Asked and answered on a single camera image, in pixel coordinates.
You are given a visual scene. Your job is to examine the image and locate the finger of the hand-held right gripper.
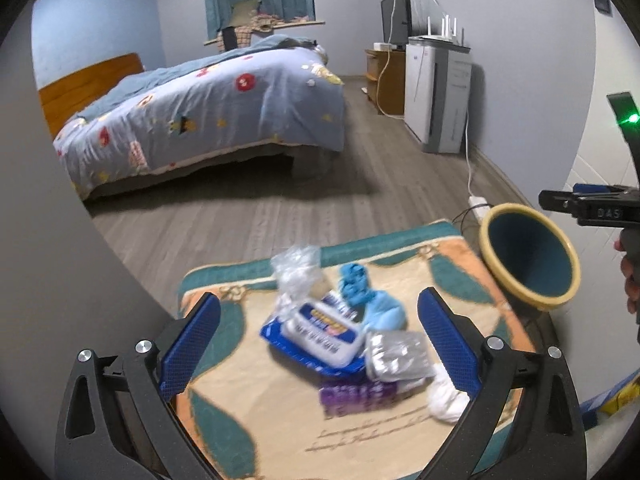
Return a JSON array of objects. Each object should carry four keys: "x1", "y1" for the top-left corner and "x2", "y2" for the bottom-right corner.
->
[
  {"x1": 539, "y1": 189, "x2": 640, "y2": 227},
  {"x1": 572, "y1": 183, "x2": 640, "y2": 198}
]

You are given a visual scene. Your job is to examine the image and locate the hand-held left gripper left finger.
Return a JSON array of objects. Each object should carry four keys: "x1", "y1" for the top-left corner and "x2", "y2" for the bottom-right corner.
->
[{"x1": 54, "y1": 291, "x2": 222, "y2": 480}]

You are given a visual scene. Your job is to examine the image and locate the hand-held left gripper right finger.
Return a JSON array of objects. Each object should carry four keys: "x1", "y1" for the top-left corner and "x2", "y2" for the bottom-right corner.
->
[{"x1": 416, "y1": 286, "x2": 587, "y2": 480}]

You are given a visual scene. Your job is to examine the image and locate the silver foil medicine sachet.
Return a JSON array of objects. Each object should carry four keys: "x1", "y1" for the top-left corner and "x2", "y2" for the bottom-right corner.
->
[{"x1": 365, "y1": 331, "x2": 437, "y2": 380}]

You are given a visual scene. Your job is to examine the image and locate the yellow rimmed blue bowl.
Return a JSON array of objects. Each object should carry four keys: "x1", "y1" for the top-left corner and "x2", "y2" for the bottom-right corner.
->
[{"x1": 479, "y1": 203, "x2": 582, "y2": 311}]

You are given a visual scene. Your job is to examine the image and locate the purple plastic packet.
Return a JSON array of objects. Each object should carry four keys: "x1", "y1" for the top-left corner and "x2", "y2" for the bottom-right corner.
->
[{"x1": 320, "y1": 375, "x2": 428, "y2": 418}]

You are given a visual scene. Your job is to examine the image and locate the blue wet wipes pack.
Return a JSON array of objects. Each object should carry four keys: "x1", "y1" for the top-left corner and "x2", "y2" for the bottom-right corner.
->
[{"x1": 260, "y1": 292, "x2": 368, "y2": 376}]

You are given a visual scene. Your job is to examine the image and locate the person's right hand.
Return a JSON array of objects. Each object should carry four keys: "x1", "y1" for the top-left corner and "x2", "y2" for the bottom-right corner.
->
[{"x1": 614, "y1": 239, "x2": 640, "y2": 328}]

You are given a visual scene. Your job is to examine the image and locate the white crumpled tissue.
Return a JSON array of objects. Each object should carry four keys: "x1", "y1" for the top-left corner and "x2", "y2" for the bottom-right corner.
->
[{"x1": 426, "y1": 362, "x2": 471, "y2": 423}]

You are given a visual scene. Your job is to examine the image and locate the light blue disposable glove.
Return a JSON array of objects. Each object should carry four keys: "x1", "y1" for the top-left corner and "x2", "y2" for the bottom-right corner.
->
[{"x1": 361, "y1": 289, "x2": 408, "y2": 332}]

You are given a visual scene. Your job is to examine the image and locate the quilted teal orange mat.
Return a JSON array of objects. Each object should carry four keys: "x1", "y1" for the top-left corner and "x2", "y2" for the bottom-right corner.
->
[{"x1": 175, "y1": 219, "x2": 556, "y2": 480}]

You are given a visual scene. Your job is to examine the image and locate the clear plastic bag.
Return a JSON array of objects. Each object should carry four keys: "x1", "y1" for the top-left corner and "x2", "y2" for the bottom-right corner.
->
[{"x1": 270, "y1": 245, "x2": 326, "y2": 311}]

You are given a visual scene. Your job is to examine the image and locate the white air purifier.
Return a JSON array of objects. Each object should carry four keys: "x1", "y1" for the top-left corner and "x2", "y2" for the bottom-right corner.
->
[{"x1": 404, "y1": 36, "x2": 473, "y2": 154}]

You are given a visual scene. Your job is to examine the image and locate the bed base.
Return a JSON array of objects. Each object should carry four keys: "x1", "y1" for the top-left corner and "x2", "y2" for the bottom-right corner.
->
[{"x1": 90, "y1": 142, "x2": 301, "y2": 201}]

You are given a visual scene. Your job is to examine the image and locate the blue and yellow box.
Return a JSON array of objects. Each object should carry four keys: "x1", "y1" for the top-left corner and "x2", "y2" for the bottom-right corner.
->
[{"x1": 580, "y1": 367, "x2": 640, "y2": 417}]

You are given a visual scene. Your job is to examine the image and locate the white router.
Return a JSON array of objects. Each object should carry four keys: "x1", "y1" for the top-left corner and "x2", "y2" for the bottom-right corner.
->
[{"x1": 409, "y1": 16, "x2": 471, "y2": 43}]

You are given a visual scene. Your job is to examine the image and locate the wooden cabinet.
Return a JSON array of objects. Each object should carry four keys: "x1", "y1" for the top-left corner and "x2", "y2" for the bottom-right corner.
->
[{"x1": 365, "y1": 42, "x2": 407, "y2": 116}]

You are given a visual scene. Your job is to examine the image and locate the bed with floral duvet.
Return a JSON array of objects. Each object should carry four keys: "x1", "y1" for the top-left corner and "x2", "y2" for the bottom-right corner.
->
[{"x1": 52, "y1": 35, "x2": 347, "y2": 200}]

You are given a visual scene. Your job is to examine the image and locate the black monitor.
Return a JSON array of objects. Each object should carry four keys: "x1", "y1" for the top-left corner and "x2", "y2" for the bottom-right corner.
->
[{"x1": 380, "y1": 0, "x2": 413, "y2": 51}]

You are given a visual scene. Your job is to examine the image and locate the wooden headboard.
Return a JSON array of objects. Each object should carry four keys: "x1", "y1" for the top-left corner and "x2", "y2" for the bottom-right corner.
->
[{"x1": 39, "y1": 52, "x2": 146, "y2": 141}]

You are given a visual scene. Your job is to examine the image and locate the plaid clothes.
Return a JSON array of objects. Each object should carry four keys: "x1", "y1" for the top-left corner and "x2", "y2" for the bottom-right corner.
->
[{"x1": 217, "y1": 0, "x2": 306, "y2": 51}]

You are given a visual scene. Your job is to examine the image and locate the white power cable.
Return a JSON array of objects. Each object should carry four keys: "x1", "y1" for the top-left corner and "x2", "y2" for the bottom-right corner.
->
[{"x1": 464, "y1": 110, "x2": 476, "y2": 201}]

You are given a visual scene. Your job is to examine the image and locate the black cable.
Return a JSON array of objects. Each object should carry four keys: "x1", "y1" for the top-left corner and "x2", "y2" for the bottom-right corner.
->
[{"x1": 450, "y1": 207, "x2": 486, "y2": 231}]

